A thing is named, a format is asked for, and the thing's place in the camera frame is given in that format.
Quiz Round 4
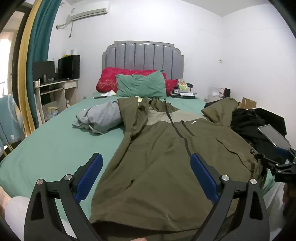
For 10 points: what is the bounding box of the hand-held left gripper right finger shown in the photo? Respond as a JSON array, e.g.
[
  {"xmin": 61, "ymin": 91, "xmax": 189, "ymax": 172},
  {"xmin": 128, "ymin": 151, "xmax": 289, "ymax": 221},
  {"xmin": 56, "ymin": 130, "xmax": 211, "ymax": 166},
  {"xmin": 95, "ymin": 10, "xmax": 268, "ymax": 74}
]
[{"xmin": 190, "ymin": 153, "xmax": 270, "ymax": 241}]

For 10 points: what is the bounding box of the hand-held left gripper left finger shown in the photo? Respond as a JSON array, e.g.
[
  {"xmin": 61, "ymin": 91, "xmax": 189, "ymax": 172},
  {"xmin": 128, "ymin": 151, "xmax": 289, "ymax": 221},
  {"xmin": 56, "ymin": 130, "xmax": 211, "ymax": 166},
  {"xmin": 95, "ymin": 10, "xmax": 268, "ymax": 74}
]
[{"xmin": 24, "ymin": 152, "xmax": 103, "ymax": 241}]

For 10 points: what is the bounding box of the olive green hooded jacket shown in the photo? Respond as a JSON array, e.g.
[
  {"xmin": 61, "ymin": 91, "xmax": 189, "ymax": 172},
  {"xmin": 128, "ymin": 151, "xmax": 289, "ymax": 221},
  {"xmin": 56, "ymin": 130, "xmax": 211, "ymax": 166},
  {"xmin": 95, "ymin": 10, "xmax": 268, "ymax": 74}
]
[{"xmin": 89, "ymin": 97, "xmax": 269, "ymax": 233}]

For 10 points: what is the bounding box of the pile of black clothes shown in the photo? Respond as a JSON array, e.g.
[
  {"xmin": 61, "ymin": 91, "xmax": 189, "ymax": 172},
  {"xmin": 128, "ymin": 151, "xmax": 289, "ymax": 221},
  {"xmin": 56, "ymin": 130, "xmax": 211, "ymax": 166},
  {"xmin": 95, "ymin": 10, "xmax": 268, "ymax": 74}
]
[{"xmin": 230, "ymin": 108, "xmax": 287, "ymax": 153}]

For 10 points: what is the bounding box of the bed with green sheet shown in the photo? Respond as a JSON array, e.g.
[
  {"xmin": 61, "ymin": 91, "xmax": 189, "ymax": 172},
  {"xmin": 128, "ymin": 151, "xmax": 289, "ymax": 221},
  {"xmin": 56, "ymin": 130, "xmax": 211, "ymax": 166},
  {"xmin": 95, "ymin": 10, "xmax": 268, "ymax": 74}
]
[{"xmin": 0, "ymin": 95, "xmax": 278, "ymax": 232}]

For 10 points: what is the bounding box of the grey crumpled garment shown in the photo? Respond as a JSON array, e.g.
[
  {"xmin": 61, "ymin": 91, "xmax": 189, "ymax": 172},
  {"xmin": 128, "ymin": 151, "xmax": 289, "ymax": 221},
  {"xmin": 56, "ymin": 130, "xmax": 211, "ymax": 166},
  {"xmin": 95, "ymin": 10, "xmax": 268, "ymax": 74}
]
[{"xmin": 72, "ymin": 100, "xmax": 123, "ymax": 135}]

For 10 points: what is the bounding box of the smartphone in holder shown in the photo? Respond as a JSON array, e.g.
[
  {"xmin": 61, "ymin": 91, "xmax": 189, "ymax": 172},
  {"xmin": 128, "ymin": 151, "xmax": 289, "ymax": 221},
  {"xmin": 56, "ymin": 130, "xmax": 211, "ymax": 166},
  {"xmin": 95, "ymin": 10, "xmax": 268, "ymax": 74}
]
[{"xmin": 257, "ymin": 124, "xmax": 292, "ymax": 149}]

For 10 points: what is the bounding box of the person's leg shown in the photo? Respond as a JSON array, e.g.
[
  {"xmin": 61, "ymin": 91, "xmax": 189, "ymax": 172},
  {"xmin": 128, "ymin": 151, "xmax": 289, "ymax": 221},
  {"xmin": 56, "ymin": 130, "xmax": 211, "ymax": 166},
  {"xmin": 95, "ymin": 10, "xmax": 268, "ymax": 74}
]
[{"xmin": 5, "ymin": 197, "xmax": 30, "ymax": 241}]

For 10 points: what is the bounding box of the white box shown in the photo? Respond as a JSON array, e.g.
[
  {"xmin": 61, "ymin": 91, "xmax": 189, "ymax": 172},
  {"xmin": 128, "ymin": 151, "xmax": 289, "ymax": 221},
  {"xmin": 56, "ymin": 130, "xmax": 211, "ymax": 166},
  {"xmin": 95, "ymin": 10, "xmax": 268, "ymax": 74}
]
[{"xmin": 209, "ymin": 87, "xmax": 225, "ymax": 98}]

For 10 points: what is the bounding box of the cardboard box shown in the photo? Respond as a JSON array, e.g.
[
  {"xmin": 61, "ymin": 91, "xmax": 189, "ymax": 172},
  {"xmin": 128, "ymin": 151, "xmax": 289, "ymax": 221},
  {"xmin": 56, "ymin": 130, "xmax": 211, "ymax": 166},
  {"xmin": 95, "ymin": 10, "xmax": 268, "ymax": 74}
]
[{"xmin": 240, "ymin": 97, "xmax": 257, "ymax": 109}]

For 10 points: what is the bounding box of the beige computer desk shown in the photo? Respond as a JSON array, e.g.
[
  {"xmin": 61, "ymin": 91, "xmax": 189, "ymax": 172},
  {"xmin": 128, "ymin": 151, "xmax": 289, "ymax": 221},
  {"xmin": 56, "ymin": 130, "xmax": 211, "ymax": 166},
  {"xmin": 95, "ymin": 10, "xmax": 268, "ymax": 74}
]
[{"xmin": 33, "ymin": 79, "xmax": 79, "ymax": 123}]

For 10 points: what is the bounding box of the yellow green snack bag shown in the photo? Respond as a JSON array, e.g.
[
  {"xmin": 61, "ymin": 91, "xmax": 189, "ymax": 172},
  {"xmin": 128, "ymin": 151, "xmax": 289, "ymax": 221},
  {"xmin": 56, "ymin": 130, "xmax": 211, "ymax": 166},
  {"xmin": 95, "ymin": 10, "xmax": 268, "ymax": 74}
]
[{"xmin": 177, "ymin": 79, "xmax": 190, "ymax": 92}]

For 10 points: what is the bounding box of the small red patterned pillow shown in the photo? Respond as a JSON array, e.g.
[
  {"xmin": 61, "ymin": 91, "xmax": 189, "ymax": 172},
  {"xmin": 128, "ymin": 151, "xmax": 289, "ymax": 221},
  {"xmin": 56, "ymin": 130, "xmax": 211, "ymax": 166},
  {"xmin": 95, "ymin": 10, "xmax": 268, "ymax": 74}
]
[{"xmin": 165, "ymin": 79, "xmax": 179, "ymax": 95}]

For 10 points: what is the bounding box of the large red patterned pillow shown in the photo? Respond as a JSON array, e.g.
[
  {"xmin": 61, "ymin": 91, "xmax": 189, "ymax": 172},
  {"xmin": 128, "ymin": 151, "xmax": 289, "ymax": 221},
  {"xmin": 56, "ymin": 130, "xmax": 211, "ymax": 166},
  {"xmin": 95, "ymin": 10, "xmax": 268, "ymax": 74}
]
[{"xmin": 96, "ymin": 67, "xmax": 167, "ymax": 93}]

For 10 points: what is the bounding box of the light blue cloth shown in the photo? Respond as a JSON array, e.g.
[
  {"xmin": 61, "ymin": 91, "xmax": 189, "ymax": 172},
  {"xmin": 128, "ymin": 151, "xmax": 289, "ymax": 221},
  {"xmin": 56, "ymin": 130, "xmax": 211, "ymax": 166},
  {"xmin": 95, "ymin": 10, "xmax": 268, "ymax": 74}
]
[{"xmin": 0, "ymin": 94, "xmax": 25, "ymax": 151}]

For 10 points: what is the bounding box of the green pillow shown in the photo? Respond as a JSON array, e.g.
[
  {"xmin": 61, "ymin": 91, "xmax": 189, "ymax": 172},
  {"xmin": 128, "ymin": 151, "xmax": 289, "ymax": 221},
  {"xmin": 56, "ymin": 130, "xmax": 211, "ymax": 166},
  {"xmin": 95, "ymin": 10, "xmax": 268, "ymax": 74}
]
[{"xmin": 115, "ymin": 70, "xmax": 167, "ymax": 100}]

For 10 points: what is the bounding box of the black computer tower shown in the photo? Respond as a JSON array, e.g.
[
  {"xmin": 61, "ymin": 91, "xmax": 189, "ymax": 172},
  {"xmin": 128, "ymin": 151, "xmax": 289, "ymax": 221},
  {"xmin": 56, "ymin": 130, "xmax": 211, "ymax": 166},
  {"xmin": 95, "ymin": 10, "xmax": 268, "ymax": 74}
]
[{"xmin": 58, "ymin": 55, "xmax": 80, "ymax": 80}]

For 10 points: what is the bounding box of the black computer monitor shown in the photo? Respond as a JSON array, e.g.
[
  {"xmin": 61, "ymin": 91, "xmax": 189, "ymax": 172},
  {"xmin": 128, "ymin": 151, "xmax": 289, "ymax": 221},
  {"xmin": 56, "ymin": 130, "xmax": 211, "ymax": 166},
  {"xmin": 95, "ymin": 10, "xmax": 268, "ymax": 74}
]
[{"xmin": 32, "ymin": 61, "xmax": 56, "ymax": 81}]

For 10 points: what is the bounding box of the teal curtain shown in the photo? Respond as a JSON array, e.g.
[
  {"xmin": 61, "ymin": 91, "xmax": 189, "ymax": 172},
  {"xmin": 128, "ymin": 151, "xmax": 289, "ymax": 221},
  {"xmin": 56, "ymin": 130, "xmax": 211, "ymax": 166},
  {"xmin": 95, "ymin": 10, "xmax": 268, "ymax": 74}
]
[{"xmin": 26, "ymin": 0, "xmax": 63, "ymax": 130}]

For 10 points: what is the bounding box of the grey padded headboard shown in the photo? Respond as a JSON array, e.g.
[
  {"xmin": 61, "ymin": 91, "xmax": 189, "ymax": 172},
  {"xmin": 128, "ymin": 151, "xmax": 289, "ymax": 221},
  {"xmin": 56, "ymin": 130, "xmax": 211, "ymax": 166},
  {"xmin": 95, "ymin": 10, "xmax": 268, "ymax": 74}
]
[{"xmin": 102, "ymin": 41, "xmax": 185, "ymax": 80}]

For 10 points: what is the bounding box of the air conditioner pipe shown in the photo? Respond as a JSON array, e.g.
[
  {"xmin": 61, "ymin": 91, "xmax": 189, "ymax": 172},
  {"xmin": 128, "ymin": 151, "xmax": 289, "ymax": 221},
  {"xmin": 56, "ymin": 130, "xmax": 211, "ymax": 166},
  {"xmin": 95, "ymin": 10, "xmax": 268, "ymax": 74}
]
[{"xmin": 56, "ymin": 20, "xmax": 75, "ymax": 37}]

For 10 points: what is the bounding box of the yellow frame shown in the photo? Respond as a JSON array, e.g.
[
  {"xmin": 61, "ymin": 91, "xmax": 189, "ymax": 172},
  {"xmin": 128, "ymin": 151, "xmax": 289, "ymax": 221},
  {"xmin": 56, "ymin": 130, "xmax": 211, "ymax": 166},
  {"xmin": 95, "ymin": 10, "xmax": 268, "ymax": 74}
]
[{"xmin": 18, "ymin": 0, "xmax": 43, "ymax": 137}]

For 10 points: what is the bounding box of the white wall air conditioner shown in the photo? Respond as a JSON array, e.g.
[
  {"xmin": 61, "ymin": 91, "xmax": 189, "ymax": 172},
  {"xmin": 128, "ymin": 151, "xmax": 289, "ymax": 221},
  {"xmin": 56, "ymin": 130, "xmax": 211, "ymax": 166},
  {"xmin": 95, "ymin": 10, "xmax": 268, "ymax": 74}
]
[{"xmin": 67, "ymin": 8, "xmax": 109, "ymax": 22}]

